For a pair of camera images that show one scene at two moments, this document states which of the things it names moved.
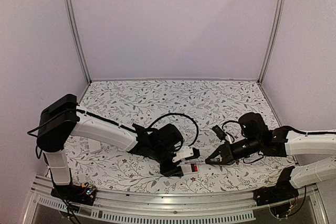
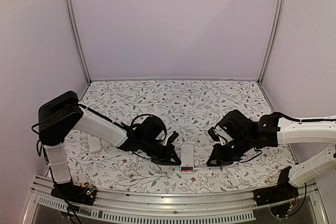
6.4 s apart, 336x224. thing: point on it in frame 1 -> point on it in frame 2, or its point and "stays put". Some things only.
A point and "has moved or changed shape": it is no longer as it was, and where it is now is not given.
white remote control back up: x=191 y=168 has moved or changed shape
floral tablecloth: x=196 y=107 stays put
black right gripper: x=226 y=153 stays put
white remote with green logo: x=95 y=146 stays put
